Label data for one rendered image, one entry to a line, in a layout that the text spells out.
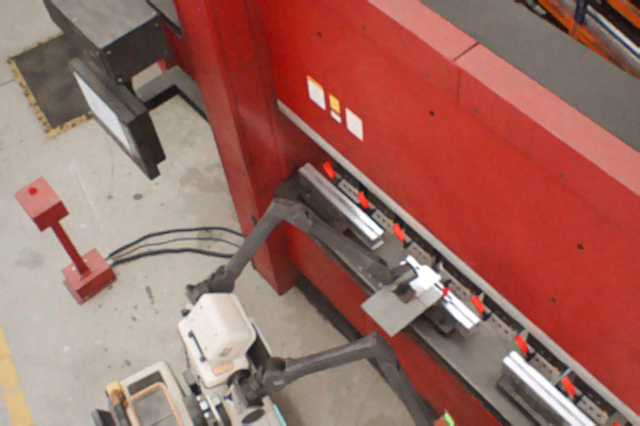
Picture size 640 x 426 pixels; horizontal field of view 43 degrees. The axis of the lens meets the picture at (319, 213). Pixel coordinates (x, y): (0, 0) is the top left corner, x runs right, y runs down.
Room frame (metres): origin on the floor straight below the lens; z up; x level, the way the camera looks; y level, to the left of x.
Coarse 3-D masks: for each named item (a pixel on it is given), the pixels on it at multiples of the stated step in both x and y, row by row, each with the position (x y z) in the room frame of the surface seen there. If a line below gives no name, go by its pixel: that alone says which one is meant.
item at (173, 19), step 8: (152, 0) 2.63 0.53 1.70; (160, 0) 2.62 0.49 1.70; (168, 0) 2.62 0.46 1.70; (160, 8) 2.58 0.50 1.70; (168, 8) 2.57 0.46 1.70; (160, 16) 2.60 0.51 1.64; (168, 16) 2.52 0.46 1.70; (176, 16) 2.52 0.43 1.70; (168, 24) 2.55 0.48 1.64; (176, 24) 2.47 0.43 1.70; (176, 32) 2.50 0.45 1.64; (184, 40) 2.44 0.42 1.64
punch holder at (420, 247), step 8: (408, 224) 1.63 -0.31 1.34; (408, 232) 1.63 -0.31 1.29; (416, 232) 1.59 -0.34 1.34; (408, 240) 1.62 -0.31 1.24; (416, 240) 1.59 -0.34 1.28; (424, 240) 1.56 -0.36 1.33; (408, 248) 1.62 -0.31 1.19; (416, 248) 1.59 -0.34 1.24; (424, 248) 1.56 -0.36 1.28; (432, 248) 1.53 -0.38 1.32; (416, 256) 1.59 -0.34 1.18; (424, 256) 1.55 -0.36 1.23; (432, 256) 1.53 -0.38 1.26; (440, 256) 1.55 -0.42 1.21; (432, 264) 1.53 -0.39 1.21
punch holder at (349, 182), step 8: (336, 160) 1.97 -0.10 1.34; (336, 168) 1.98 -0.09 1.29; (344, 168) 1.93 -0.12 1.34; (336, 176) 1.98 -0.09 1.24; (344, 176) 1.94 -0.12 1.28; (352, 176) 1.89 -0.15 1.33; (344, 184) 1.94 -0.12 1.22; (352, 184) 1.90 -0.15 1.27; (360, 184) 1.87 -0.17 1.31; (352, 192) 1.90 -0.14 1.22
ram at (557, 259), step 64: (320, 0) 1.97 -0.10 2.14; (320, 64) 2.00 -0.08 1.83; (384, 64) 1.72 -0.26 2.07; (320, 128) 2.04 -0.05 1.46; (384, 128) 1.73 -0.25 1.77; (448, 128) 1.49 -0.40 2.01; (384, 192) 1.74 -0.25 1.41; (448, 192) 1.48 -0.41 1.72; (512, 192) 1.28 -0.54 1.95; (576, 192) 1.12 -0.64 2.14; (448, 256) 1.46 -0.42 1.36; (512, 256) 1.24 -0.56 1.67; (576, 256) 1.08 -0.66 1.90; (576, 320) 1.03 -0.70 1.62
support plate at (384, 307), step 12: (384, 288) 1.57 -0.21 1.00; (432, 288) 1.54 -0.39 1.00; (372, 300) 1.53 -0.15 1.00; (384, 300) 1.52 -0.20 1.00; (396, 300) 1.51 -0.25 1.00; (420, 300) 1.50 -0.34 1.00; (432, 300) 1.49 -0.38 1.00; (372, 312) 1.48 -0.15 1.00; (384, 312) 1.47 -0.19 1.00; (396, 312) 1.46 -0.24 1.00; (408, 312) 1.45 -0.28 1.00; (420, 312) 1.45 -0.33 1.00; (384, 324) 1.42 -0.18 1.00; (396, 324) 1.41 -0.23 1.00
